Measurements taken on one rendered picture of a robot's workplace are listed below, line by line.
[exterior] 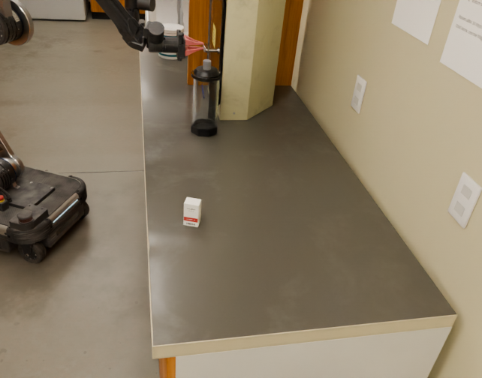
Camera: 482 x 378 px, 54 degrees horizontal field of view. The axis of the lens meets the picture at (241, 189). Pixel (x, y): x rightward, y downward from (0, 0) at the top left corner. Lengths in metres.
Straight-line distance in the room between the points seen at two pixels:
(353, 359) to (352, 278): 0.19
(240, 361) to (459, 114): 0.76
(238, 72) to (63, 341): 1.37
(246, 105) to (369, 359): 1.06
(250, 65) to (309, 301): 0.99
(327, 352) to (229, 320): 0.25
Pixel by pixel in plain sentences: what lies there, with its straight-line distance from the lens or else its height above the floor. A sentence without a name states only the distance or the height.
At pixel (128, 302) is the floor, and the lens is 2.39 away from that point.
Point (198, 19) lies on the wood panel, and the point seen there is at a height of 1.23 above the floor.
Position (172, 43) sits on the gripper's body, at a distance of 1.84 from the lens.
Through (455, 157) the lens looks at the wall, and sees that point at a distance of 1.24.
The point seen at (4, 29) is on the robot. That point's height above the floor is 1.14.
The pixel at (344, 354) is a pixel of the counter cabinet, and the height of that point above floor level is 0.84.
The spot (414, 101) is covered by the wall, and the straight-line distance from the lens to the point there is 1.39.
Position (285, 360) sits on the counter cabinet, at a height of 0.85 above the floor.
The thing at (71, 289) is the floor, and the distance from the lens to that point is 2.49.
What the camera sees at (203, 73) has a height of 1.18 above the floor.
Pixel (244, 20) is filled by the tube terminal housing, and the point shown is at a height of 1.32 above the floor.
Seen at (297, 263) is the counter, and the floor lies 0.94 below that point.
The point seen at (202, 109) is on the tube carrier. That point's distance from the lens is 1.70.
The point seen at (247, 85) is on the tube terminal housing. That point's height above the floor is 1.08.
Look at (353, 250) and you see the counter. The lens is 1.30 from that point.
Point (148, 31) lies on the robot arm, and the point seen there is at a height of 1.26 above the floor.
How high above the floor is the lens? 1.75
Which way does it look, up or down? 34 degrees down
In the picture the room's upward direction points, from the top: 6 degrees clockwise
